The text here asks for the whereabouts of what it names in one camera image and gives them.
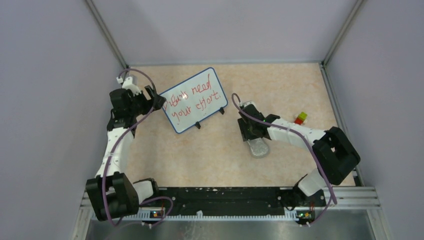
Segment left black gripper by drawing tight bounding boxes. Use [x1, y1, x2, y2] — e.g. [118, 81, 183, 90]
[128, 85, 166, 117]

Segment grey oval whiteboard eraser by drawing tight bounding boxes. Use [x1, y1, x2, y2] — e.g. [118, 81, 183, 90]
[247, 138, 270, 159]

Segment blue framed small whiteboard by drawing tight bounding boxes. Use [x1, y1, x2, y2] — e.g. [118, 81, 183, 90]
[160, 67, 229, 134]

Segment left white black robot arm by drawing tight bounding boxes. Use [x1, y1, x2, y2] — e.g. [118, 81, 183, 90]
[85, 85, 166, 221]

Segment red yellow green toy bricks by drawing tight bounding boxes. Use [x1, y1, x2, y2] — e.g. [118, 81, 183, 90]
[294, 111, 308, 125]

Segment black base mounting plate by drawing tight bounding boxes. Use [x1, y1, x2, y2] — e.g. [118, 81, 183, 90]
[141, 187, 327, 217]

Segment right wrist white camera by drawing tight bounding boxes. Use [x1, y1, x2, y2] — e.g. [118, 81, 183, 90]
[239, 101, 256, 109]

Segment wrist white camera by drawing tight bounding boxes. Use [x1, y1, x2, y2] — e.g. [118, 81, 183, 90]
[116, 75, 142, 95]
[239, 101, 256, 109]

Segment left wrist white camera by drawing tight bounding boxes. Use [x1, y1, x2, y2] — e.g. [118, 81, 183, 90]
[116, 75, 142, 95]

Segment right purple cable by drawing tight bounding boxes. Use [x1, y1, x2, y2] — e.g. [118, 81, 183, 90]
[230, 93, 339, 227]

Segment left aluminium frame post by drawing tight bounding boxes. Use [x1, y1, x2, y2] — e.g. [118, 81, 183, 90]
[84, 0, 128, 69]

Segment aluminium frame post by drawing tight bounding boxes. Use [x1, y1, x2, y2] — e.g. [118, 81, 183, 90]
[84, 0, 128, 69]
[321, 0, 368, 68]

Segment aluminium front rail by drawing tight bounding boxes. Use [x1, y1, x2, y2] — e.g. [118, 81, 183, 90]
[71, 186, 393, 240]

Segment right aluminium frame post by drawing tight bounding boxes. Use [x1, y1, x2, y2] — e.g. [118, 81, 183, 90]
[321, 0, 368, 68]

